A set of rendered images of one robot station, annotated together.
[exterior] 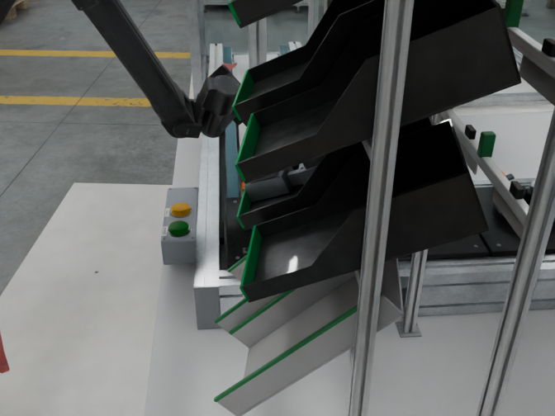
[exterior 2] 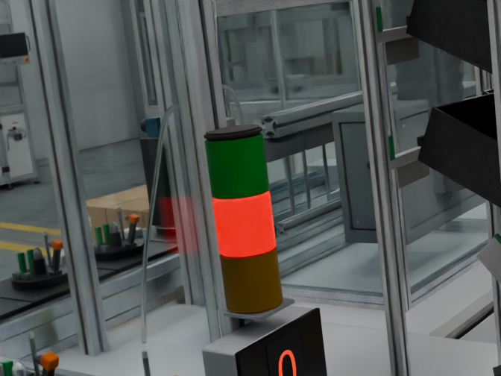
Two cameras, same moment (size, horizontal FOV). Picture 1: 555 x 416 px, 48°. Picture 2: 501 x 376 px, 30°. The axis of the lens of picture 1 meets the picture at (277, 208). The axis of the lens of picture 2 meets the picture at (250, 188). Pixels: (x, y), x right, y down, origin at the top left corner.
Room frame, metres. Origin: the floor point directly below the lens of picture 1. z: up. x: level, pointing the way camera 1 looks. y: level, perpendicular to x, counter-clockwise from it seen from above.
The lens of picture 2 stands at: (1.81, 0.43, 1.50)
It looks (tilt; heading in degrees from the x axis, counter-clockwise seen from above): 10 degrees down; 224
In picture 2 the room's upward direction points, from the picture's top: 7 degrees counter-clockwise
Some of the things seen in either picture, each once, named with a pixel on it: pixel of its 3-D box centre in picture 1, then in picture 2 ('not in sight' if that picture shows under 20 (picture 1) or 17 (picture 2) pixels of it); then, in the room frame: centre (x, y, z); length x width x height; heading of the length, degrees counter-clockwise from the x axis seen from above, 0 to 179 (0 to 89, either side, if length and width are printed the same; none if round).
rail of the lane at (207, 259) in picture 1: (212, 184); not in sight; (1.30, 0.16, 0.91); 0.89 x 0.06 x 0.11; 5
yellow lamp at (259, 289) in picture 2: not in sight; (251, 277); (1.24, -0.12, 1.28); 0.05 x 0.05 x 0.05
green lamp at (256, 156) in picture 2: not in sight; (237, 165); (1.24, -0.12, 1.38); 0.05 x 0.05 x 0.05
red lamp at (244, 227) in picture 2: not in sight; (244, 221); (1.24, -0.12, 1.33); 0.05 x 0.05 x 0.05
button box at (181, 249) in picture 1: (182, 223); not in sight; (1.11, 0.20, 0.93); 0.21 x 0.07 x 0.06; 5
